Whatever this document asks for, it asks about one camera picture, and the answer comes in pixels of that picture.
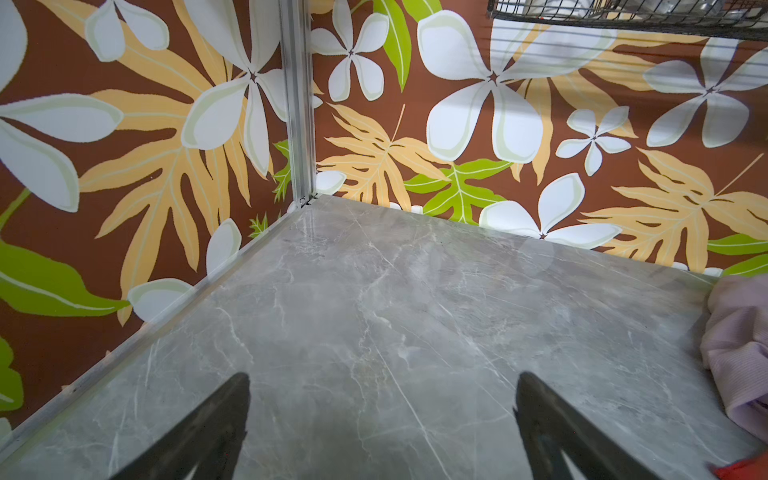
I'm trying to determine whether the black wire basket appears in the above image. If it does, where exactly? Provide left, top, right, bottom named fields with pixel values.
left=487, top=0, right=767, bottom=41

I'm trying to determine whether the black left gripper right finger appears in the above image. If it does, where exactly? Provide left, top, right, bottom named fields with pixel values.
left=515, top=371, right=659, bottom=480

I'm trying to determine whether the red cloth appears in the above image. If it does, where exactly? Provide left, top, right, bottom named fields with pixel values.
left=713, top=453, right=768, bottom=480

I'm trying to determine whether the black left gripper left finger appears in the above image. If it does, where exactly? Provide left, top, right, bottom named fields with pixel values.
left=113, top=372, right=250, bottom=479

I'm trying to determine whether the light pink ribbed cloth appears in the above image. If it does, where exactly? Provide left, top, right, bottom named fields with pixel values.
left=700, top=274, right=767, bottom=442

